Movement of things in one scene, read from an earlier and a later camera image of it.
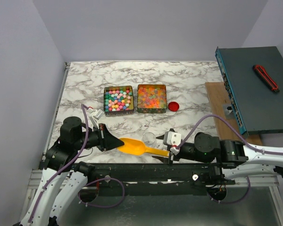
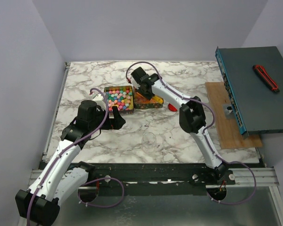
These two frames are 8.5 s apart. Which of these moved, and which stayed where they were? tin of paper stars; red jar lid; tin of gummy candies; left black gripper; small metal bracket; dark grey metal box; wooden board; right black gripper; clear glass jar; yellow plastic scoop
Moved: tin of gummy candies; right black gripper; yellow plastic scoop; left black gripper
Stayed: tin of paper stars; dark grey metal box; wooden board; clear glass jar; small metal bracket; red jar lid
